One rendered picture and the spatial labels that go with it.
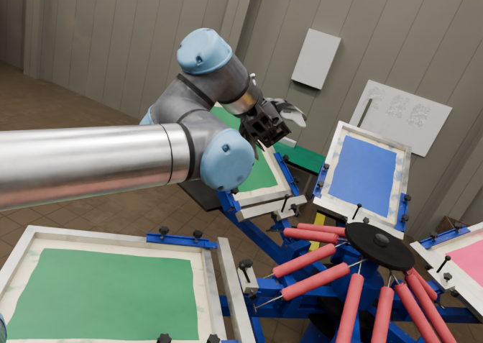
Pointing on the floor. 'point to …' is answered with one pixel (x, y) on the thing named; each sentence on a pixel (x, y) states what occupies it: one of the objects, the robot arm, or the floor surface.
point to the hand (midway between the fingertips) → (278, 136)
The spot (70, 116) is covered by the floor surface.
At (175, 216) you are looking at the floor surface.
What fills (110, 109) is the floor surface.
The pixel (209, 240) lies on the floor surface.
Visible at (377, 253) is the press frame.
